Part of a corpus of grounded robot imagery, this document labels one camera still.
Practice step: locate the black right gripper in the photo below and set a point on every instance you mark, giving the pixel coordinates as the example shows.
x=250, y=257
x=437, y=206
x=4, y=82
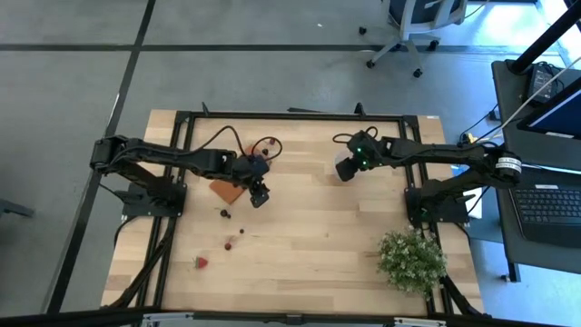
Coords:
x=367, y=150

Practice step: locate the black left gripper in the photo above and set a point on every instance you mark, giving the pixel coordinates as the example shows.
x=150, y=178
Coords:
x=247, y=168

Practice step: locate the dark round fruit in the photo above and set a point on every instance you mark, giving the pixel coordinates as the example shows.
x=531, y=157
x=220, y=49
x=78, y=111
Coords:
x=223, y=212

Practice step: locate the red strawberry green leaves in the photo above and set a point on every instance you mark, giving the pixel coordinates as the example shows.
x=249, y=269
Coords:
x=200, y=262

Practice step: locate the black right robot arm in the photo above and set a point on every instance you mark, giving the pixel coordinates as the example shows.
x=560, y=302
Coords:
x=454, y=152

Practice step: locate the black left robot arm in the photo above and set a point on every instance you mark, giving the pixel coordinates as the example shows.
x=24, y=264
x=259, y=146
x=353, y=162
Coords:
x=150, y=152

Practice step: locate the orange folded cloth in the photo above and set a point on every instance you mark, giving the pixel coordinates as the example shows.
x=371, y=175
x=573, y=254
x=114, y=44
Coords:
x=227, y=191

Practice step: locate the artificial plant white flowers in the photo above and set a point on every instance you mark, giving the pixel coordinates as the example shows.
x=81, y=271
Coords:
x=410, y=261

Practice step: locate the white box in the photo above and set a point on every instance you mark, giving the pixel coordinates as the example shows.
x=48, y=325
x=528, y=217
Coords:
x=475, y=202

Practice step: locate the white office chair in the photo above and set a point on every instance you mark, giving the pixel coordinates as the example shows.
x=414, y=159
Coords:
x=417, y=18

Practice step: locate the dark grey desk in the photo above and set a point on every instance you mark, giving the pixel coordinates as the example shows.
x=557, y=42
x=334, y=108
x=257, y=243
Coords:
x=513, y=91

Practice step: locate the black power brick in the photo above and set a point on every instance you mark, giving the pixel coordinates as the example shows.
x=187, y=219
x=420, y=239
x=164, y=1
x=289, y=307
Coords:
x=542, y=82

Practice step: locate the black computer monitor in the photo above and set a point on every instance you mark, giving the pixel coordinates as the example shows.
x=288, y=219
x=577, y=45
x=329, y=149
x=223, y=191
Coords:
x=556, y=115

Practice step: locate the grey chair leg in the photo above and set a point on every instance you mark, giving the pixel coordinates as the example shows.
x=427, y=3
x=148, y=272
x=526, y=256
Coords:
x=13, y=209

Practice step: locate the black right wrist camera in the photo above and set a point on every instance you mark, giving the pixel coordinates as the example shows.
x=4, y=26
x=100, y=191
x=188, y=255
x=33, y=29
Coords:
x=347, y=169

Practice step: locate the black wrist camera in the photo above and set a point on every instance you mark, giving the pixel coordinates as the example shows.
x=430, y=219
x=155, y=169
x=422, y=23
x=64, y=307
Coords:
x=259, y=197
x=347, y=169

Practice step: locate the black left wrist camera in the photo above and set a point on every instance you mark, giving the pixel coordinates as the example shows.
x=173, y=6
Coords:
x=259, y=197

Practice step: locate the black aluminium table frame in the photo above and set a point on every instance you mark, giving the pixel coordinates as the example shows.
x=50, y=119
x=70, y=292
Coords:
x=295, y=115

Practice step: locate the black frame post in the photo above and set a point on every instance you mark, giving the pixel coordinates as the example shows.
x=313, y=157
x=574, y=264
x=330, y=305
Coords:
x=544, y=38

